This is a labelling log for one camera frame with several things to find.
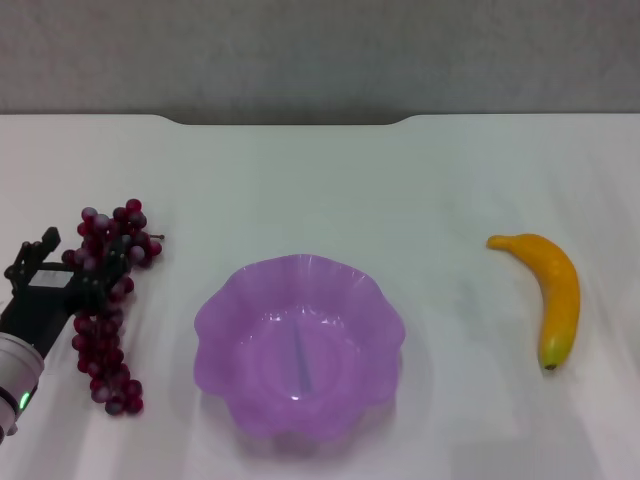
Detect purple scalloped plastic bowl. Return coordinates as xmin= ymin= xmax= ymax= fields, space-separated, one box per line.
xmin=192 ymin=253 xmax=408 ymax=444

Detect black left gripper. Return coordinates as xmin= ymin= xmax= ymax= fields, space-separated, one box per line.
xmin=0 ymin=226 xmax=133 ymax=360

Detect yellow banana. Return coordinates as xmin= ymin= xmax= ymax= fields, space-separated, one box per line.
xmin=486 ymin=232 xmax=582 ymax=372

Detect dark red grape bunch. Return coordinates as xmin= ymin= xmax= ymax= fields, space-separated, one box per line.
xmin=60 ymin=198 xmax=167 ymax=417

